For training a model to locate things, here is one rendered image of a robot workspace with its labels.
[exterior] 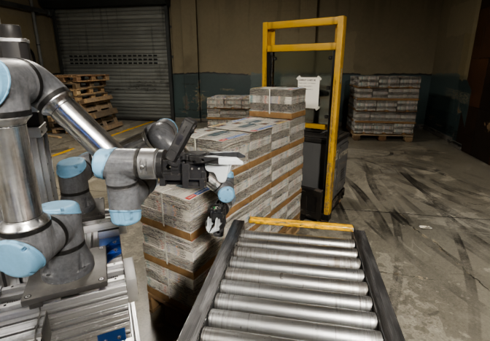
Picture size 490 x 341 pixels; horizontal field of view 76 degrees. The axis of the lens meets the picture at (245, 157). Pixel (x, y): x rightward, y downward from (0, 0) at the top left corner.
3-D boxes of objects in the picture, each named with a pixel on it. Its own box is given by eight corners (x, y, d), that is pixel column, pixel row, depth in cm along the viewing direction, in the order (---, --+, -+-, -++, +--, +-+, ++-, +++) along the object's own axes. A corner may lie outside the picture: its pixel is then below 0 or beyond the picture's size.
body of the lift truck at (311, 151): (267, 202, 352) (270, 132, 330) (289, 187, 396) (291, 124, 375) (329, 218, 316) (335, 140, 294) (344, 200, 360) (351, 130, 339)
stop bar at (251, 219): (249, 219, 139) (249, 216, 138) (352, 228, 131) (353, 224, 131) (248, 223, 136) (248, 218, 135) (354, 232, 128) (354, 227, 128)
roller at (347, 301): (219, 288, 103) (219, 275, 102) (372, 307, 95) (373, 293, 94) (216, 299, 98) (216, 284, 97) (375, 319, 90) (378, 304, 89)
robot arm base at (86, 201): (57, 218, 135) (53, 197, 133) (60, 205, 149) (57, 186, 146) (95, 212, 141) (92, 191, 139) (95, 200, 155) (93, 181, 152)
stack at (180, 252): (148, 312, 194) (135, 184, 172) (248, 232, 289) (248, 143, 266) (196, 339, 174) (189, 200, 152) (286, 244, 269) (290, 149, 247)
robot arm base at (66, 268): (37, 290, 92) (30, 260, 89) (44, 261, 105) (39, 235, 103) (94, 277, 98) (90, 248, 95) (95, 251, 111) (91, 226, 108)
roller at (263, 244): (236, 245, 128) (236, 234, 126) (358, 258, 119) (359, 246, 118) (233, 253, 123) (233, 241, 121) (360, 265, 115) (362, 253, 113)
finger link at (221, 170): (243, 183, 71) (210, 179, 76) (243, 157, 70) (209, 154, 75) (237, 186, 69) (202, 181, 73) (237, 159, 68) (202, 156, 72)
